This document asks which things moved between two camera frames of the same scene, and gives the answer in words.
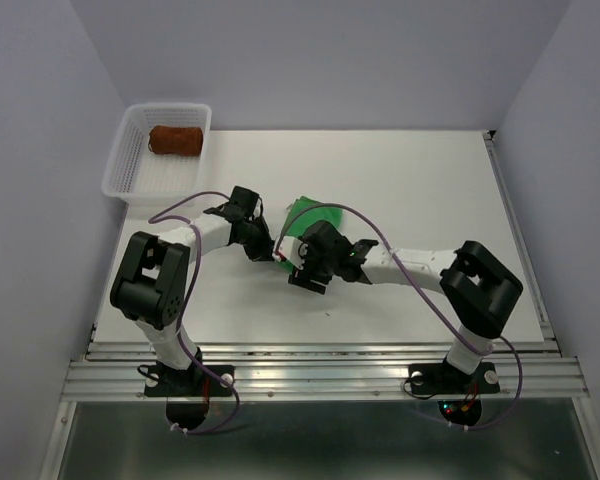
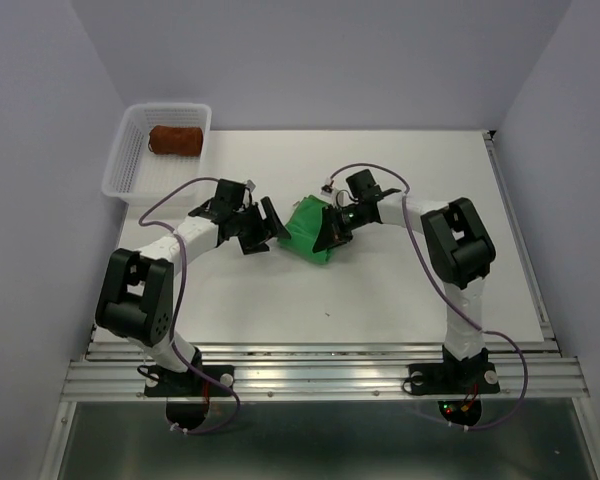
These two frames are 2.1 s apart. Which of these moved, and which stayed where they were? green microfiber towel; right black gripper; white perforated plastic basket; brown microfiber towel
Moved: green microfiber towel; right black gripper
Stayed: white perforated plastic basket; brown microfiber towel
